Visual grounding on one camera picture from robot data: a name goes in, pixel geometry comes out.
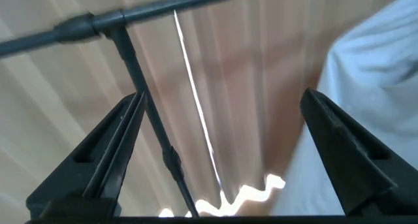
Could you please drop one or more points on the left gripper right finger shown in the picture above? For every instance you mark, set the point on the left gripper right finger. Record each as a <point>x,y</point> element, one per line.
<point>369,181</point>

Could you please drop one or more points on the beige curtain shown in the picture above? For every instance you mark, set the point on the beige curtain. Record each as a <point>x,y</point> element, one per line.
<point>245,70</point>

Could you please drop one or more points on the pale grey shorts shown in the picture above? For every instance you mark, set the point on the pale grey shorts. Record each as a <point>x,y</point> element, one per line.
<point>375,70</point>

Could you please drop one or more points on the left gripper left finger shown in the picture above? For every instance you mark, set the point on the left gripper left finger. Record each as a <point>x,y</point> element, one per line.
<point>98,171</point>

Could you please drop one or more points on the black clothes rack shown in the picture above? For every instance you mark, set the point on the black clothes rack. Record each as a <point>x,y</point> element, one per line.
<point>130,60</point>

